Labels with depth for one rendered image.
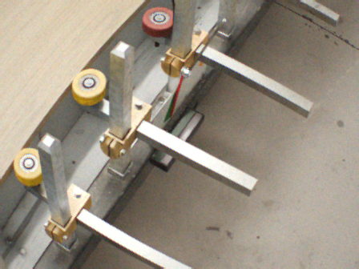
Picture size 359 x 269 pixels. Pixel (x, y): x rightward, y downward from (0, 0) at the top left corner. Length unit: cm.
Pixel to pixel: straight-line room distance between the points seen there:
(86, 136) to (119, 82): 47
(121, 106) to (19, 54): 35
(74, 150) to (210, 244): 74
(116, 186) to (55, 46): 37
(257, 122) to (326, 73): 40
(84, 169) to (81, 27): 36
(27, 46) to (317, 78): 147
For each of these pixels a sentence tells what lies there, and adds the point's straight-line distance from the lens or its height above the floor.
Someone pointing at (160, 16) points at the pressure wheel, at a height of 91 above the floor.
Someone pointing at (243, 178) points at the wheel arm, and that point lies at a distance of 173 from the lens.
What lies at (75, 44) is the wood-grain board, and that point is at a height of 90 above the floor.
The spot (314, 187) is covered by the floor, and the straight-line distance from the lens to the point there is 276.
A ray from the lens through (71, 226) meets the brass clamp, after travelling 169.
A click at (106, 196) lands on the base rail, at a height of 70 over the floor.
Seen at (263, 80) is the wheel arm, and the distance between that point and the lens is 187.
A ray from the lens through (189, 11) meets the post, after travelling 175.
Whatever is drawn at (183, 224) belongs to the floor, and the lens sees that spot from 263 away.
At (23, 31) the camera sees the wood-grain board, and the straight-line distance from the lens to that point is 192.
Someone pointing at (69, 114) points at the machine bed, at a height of 68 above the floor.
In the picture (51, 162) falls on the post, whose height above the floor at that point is 110.
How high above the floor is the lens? 232
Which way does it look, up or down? 56 degrees down
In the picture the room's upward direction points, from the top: 6 degrees clockwise
